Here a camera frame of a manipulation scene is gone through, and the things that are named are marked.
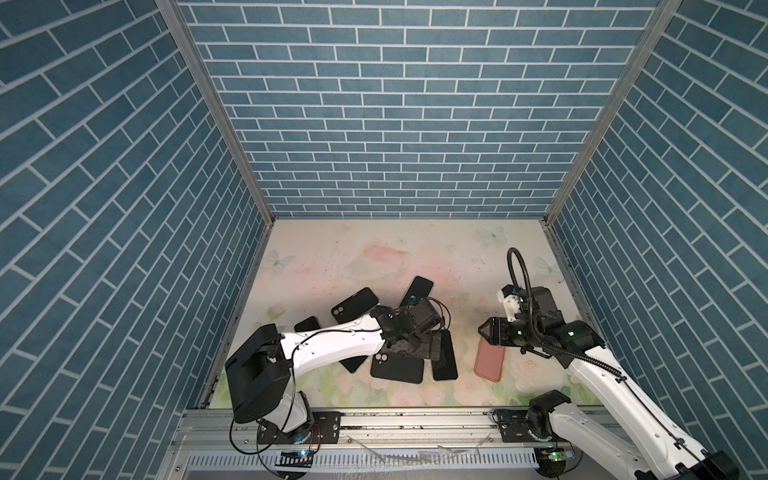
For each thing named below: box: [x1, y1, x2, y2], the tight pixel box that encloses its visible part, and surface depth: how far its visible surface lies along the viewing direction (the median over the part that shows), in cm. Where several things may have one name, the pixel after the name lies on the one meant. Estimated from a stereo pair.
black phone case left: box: [331, 287, 379, 324], surface depth 99 cm
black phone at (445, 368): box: [432, 329, 459, 381], surface depth 84 cm
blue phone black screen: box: [399, 275, 434, 308], surface depth 102 cm
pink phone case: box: [474, 338, 506, 383], surface depth 86 cm
